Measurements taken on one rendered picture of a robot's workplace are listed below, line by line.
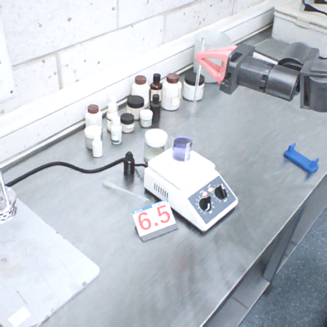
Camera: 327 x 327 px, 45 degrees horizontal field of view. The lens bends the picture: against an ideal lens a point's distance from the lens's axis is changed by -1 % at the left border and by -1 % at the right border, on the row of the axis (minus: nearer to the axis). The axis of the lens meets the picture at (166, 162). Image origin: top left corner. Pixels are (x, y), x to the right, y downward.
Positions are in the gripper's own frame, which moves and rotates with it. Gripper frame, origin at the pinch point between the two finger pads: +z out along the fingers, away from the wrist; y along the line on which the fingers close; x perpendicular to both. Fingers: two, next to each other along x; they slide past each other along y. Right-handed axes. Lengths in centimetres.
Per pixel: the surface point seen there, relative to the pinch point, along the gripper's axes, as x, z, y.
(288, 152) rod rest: 34.3, -19.7, -27.4
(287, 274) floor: 111, -35, -48
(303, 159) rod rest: 34, -24, -27
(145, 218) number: 32.6, 0.9, 17.2
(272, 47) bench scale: 31, 5, -87
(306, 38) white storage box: 30, -5, -103
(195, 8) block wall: 15, 31, -65
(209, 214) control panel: 31.5, -11.1, 9.2
